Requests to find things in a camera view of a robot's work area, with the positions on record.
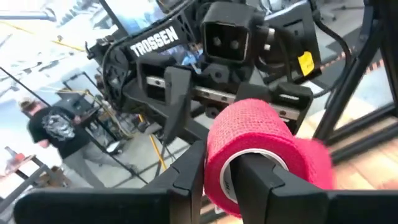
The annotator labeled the red elastic bandage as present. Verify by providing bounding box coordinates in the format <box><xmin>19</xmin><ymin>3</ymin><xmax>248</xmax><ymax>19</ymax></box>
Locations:
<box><xmin>203</xmin><ymin>98</ymin><xmax>336</xmax><ymax>218</ymax></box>

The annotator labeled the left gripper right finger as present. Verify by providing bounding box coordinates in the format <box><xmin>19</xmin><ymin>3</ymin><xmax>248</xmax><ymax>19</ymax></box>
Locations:
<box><xmin>229</xmin><ymin>152</ymin><xmax>398</xmax><ymax>224</ymax></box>

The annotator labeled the person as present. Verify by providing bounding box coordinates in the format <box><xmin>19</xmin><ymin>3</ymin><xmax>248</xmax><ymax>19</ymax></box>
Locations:
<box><xmin>18</xmin><ymin>98</ymin><xmax>108</xmax><ymax>189</ymax></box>

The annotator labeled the black aluminium table frame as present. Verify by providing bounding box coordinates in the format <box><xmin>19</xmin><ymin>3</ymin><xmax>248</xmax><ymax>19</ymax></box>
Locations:
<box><xmin>313</xmin><ymin>0</ymin><xmax>398</xmax><ymax>162</ymax></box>

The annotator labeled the yellow cable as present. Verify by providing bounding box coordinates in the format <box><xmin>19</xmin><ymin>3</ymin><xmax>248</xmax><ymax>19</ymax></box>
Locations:
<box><xmin>138</xmin><ymin>114</ymin><xmax>169</xmax><ymax>171</ymax></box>

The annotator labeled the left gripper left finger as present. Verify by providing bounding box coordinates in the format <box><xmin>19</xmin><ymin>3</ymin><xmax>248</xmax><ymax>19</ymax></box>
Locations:
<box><xmin>14</xmin><ymin>139</ymin><xmax>207</xmax><ymax>224</ymax></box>

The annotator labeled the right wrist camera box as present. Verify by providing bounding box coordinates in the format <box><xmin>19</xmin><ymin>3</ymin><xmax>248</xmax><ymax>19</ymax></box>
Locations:
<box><xmin>201</xmin><ymin>1</ymin><xmax>259</xmax><ymax>64</ymax></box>

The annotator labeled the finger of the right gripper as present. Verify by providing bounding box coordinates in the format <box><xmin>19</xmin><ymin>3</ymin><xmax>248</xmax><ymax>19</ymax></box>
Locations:
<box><xmin>236</xmin><ymin>83</ymin><xmax>271</xmax><ymax>102</ymax></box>
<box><xmin>162</xmin><ymin>66</ymin><xmax>194</xmax><ymax>145</ymax></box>

